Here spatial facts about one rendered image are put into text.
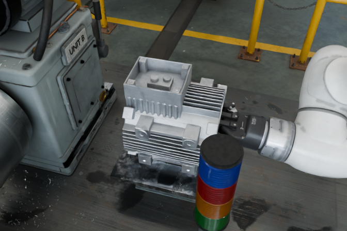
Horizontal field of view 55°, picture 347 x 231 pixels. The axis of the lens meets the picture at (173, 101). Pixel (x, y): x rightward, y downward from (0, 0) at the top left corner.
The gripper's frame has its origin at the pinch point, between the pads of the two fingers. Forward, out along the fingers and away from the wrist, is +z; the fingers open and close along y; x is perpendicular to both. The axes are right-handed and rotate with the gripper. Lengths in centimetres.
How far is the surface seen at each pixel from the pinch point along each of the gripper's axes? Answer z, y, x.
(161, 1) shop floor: 62, -248, 114
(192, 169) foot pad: -7.9, 9.7, 6.4
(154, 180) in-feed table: -0.3, 10.8, 13.3
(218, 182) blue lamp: -11.3, 25.0, -14.6
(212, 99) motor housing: -7.7, 0.9, -7.1
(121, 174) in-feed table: 7.6, 11.3, 14.4
